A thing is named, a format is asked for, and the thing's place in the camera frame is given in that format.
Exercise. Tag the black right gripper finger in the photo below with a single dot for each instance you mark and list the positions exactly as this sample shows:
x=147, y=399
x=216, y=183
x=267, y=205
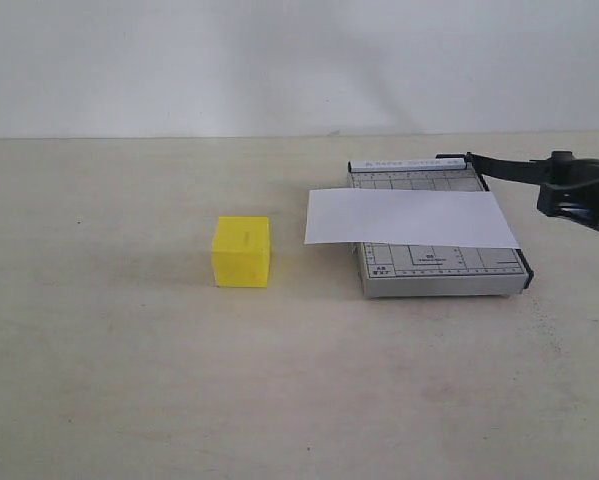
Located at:
x=575, y=202
x=568, y=170

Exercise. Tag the grey paper cutter base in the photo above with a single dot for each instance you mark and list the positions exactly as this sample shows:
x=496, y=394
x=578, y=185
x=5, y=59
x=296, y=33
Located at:
x=388, y=270

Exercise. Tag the yellow cube block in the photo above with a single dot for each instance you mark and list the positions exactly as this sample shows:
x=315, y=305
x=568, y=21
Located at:
x=241, y=251

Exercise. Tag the white paper sheet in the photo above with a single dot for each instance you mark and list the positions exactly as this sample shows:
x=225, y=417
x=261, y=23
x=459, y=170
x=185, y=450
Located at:
x=407, y=217

